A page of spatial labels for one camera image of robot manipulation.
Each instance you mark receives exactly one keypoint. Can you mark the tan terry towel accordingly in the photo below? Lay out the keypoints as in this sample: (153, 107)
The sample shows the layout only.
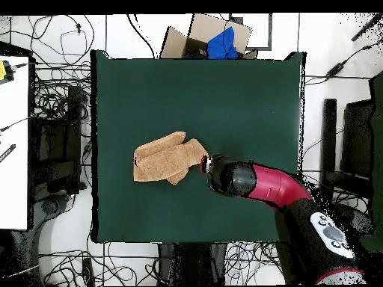
(164, 161)

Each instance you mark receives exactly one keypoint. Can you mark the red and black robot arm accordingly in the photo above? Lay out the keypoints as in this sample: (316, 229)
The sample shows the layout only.
(269, 185)

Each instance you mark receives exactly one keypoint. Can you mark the black flat strip tool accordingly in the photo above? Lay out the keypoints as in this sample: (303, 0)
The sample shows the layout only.
(7, 153)

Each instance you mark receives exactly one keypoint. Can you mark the dark green table cloth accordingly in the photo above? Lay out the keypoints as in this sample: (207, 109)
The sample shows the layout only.
(179, 98)

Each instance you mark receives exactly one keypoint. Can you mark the blue cloth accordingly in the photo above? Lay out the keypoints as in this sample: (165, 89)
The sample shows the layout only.
(223, 44)

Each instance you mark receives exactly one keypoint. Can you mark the open cardboard box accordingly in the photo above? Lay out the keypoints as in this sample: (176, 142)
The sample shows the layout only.
(176, 44)

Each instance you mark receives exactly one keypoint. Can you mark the black upright bar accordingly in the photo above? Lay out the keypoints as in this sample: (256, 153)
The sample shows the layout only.
(328, 143)

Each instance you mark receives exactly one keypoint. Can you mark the black equipment case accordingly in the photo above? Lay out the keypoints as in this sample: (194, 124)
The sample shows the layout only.
(57, 140)

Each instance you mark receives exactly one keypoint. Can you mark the black panel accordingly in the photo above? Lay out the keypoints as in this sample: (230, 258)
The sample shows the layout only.
(357, 140)

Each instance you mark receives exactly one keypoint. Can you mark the black power strip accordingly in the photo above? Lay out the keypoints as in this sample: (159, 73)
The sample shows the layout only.
(88, 272)

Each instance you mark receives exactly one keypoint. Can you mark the black power adapter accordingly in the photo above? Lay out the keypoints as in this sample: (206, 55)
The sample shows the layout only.
(335, 69)

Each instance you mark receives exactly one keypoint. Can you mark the green cloth covered stand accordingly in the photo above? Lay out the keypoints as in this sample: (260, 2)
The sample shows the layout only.
(377, 155)

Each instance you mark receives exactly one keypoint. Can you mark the white side table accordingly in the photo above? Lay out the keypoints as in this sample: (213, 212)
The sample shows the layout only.
(13, 143)

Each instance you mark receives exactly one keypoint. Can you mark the black rod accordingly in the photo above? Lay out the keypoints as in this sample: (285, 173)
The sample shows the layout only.
(366, 28)

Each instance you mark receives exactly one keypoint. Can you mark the yellow and black device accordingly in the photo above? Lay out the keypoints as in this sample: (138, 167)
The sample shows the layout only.
(3, 71)

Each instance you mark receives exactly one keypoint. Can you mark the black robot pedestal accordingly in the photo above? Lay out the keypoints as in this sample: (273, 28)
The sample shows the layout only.
(191, 263)

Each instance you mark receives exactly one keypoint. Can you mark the dark square frame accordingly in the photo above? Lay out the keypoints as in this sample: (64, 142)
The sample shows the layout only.
(270, 33)

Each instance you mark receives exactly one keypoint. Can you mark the grey pedestal leg with foot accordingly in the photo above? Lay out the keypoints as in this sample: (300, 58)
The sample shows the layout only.
(362, 218)
(49, 209)

